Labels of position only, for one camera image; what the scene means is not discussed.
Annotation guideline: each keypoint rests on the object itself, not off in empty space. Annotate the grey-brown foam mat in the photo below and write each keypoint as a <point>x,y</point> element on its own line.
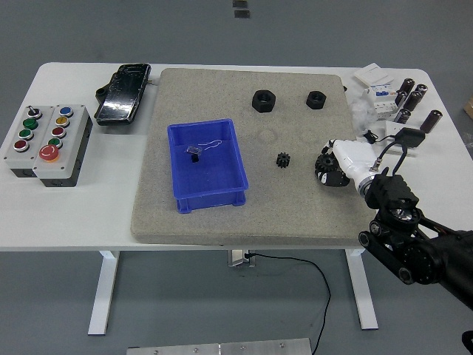
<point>221,92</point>

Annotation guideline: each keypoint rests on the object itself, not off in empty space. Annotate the large black hex nut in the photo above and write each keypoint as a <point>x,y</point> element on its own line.
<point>264,100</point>

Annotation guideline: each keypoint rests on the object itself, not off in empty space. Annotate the white left table leg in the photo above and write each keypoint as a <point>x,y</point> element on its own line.
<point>103,292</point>

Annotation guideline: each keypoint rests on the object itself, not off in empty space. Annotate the dark floor plate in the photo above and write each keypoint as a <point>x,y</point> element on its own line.
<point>240,3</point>
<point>242,14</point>

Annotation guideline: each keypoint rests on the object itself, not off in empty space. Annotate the white table leg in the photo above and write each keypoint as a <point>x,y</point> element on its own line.
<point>364,296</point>
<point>103,292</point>

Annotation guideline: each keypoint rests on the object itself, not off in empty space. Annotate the clear plastic bag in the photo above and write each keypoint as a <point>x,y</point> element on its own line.
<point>362,111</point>

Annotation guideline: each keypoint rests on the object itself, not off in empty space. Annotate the silver metal plate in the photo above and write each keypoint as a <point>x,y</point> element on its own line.
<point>221,348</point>

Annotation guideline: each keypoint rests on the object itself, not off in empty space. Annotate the black foot pedal device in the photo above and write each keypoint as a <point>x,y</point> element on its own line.
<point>120,96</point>

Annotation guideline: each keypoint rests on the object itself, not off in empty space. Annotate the silver under-table control box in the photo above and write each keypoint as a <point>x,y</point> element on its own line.
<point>236,259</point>

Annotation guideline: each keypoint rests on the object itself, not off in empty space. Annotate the white right table leg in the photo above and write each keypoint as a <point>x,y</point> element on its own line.
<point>364,296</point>

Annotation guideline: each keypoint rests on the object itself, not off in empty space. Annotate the white socket panel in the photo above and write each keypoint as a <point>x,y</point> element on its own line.
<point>392,127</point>

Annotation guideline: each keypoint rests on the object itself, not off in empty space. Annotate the white circuit breaker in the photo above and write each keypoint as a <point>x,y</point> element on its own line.
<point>384,103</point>

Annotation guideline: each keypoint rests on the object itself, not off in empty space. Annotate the blue plastic box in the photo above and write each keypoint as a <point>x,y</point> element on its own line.
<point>218,174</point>

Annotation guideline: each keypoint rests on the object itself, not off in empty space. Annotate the white wall switch plate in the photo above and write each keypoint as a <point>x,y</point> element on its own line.
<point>373,74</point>

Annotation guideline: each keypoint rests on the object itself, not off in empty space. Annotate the black power adapter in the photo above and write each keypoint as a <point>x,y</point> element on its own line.
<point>410,137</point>

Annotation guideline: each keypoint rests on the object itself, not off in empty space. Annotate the dark cylindrical capacitor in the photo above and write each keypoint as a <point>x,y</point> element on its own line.
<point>421,90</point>
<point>401,99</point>
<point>432,121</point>
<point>414,101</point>
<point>403,115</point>
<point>408,86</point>

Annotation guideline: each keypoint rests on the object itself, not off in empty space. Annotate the grey emergency-stop control box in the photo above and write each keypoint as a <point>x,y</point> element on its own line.
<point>74,129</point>

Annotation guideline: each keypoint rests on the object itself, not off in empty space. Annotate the small black hex nut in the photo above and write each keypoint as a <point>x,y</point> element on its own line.
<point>316,100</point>

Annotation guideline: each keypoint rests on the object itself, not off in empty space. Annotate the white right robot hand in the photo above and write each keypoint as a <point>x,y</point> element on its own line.
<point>354,155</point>

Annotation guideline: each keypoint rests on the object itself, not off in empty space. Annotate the brown cardboard box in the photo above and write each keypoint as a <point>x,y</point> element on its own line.
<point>468,105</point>

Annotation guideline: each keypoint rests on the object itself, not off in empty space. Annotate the large black bevel gear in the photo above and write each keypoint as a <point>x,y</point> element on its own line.
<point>327,162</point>

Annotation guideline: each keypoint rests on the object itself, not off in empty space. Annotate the grey four-button control box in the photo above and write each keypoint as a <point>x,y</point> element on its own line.
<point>11,157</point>

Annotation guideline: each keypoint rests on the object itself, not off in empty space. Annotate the small black spur gear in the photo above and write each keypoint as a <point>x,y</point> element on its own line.
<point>284,160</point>

